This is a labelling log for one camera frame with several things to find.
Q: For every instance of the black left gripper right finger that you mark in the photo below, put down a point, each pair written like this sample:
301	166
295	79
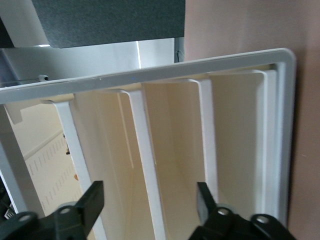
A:
225	227

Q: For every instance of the white drawer cabinet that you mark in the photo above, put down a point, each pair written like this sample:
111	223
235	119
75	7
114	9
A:
175	70

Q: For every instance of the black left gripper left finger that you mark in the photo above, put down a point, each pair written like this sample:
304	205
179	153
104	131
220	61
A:
62	225

